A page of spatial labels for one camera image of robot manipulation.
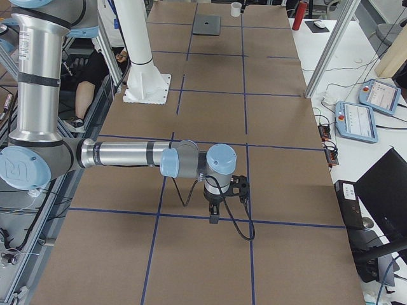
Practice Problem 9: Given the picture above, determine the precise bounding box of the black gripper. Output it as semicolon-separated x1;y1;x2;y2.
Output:
203;189;226;224

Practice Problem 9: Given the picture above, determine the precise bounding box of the white cup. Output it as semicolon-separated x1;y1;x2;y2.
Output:
231;2;242;17

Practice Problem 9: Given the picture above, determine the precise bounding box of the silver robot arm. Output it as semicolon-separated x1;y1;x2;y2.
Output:
1;1;237;223

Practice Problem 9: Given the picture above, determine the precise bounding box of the grey closed laptop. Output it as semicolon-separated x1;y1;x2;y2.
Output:
193;14;221;36

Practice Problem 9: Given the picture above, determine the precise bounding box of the orange black adapter lower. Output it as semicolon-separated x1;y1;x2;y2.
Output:
324;146;339;167

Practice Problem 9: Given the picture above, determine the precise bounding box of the orange black adapter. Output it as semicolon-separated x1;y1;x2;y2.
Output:
318;125;331;141
324;146;339;167

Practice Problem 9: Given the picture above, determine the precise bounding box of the black desktop box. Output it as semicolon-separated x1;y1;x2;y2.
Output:
334;180;395;287

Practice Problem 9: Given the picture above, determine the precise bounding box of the orange black adapter upper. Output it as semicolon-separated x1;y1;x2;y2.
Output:
318;125;331;141

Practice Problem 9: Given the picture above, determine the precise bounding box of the near blue teach pendant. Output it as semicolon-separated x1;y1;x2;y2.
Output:
335;101;378;144

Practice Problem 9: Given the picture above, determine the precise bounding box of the blue teach pendant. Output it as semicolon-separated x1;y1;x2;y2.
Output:
359;79;401;116
335;101;378;144

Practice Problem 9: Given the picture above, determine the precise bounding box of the black computer monitor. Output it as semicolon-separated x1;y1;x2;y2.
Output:
355;148;406;240

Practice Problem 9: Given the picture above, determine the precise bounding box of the seated person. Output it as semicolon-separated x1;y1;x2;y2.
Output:
62;0;128;133

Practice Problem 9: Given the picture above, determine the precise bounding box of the far blue teach pendant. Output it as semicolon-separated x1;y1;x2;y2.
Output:
359;79;401;116

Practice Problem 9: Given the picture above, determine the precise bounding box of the white computer mouse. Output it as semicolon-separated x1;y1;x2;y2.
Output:
314;20;326;29

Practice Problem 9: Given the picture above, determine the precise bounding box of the red bottle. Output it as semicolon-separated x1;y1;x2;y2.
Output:
292;1;308;31

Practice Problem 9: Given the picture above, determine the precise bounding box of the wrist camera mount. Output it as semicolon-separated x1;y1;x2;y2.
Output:
230;175;250;206

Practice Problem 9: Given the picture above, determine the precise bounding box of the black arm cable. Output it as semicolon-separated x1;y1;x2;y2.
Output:
171;176;256;241

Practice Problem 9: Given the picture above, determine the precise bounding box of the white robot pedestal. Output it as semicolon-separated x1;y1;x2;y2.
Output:
114;0;171;105

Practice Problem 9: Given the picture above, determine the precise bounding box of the aluminium frame post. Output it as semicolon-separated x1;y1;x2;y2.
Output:
305;0;361;98

